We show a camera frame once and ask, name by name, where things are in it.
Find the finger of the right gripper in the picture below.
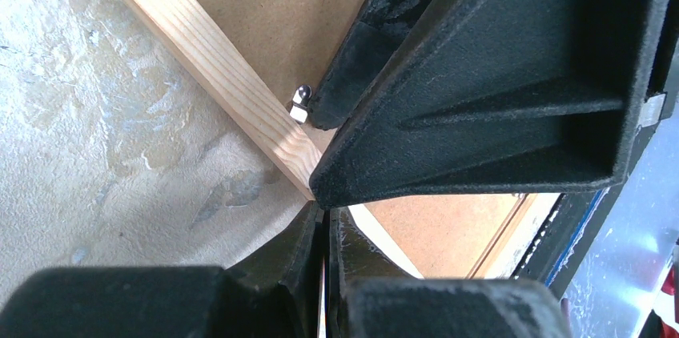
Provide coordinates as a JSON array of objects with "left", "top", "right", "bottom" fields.
[
  {"left": 308, "top": 0, "right": 432, "bottom": 131},
  {"left": 309, "top": 0, "right": 670, "bottom": 208}
]

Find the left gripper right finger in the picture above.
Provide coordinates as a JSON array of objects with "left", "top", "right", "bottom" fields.
[{"left": 327, "top": 207, "right": 572, "bottom": 337}]

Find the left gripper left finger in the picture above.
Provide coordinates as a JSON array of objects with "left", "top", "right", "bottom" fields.
[{"left": 1, "top": 202, "right": 322, "bottom": 337}]

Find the light wooden picture frame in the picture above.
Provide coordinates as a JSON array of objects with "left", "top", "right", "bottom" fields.
[{"left": 123, "top": 0, "right": 536, "bottom": 279}]

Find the small metal retaining clip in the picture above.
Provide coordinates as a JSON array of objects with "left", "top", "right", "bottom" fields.
[{"left": 288, "top": 84, "right": 313, "bottom": 124}]

